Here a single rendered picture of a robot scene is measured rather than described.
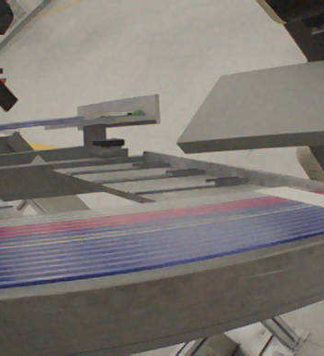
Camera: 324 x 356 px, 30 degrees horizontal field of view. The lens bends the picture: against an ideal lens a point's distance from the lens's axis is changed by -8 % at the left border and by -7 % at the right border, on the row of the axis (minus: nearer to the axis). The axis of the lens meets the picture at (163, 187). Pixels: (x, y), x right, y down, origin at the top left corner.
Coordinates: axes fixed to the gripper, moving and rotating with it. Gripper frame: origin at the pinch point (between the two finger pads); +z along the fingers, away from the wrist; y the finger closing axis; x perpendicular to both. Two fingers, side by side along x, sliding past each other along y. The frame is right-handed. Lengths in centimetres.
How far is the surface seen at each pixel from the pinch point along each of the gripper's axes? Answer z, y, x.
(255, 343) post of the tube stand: 68, 19, 67
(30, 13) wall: -190, -665, 318
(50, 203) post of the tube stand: 22.6, 13.1, 11.1
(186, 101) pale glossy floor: -6, -103, 144
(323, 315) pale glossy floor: 60, 36, 77
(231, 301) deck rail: 23, 99, -17
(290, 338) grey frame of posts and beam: 65, 32, 67
